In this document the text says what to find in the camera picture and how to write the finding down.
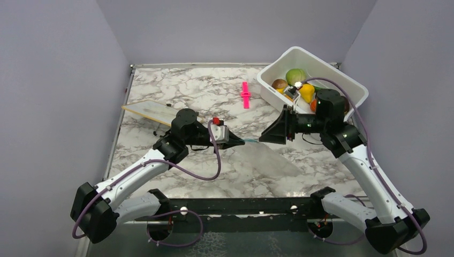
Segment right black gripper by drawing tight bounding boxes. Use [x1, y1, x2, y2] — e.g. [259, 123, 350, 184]
[260, 105, 328, 143]

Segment clear zip top bag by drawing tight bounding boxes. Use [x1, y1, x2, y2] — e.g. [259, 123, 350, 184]
[230, 142, 303, 178]

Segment orange pumpkin toy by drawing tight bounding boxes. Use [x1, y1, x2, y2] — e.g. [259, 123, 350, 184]
[309, 99, 317, 112]

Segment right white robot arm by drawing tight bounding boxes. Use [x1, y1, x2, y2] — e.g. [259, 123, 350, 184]
[259, 89, 430, 254]

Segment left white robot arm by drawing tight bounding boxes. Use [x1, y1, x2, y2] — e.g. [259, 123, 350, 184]
[70, 108, 245, 244]

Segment orange carrot toy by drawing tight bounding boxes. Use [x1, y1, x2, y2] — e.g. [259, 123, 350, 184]
[283, 94, 293, 102]

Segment pink plastic clip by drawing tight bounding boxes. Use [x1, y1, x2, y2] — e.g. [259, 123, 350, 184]
[240, 81, 251, 109]

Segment green cabbage toy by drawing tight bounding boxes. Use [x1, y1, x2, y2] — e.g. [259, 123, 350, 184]
[285, 69, 307, 86]

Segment dark maroon plum toy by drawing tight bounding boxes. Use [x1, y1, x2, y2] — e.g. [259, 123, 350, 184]
[342, 96, 350, 115]

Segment white plastic bin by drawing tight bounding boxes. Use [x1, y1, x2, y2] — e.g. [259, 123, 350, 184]
[256, 47, 369, 111]

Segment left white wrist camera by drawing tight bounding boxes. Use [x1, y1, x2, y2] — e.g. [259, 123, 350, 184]
[210, 117, 229, 144]

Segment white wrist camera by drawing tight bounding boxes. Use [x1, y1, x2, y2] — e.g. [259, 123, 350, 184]
[210, 117, 229, 144]
[283, 81, 302, 101]

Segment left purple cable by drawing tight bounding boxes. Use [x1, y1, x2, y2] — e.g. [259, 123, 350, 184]
[71, 118, 222, 240]

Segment purple cable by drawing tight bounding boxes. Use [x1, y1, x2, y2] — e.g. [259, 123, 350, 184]
[301, 77, 428, 255]
[71, 118, 222, 240]

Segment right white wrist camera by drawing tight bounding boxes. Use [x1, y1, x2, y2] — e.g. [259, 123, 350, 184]
[283, 81, 302, 101]

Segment black metal base rail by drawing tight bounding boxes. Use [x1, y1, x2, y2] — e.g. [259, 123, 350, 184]
[138, 190, 334, 237]

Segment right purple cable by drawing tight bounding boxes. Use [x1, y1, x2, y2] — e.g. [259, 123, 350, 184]
[301, 77, 428, 255]

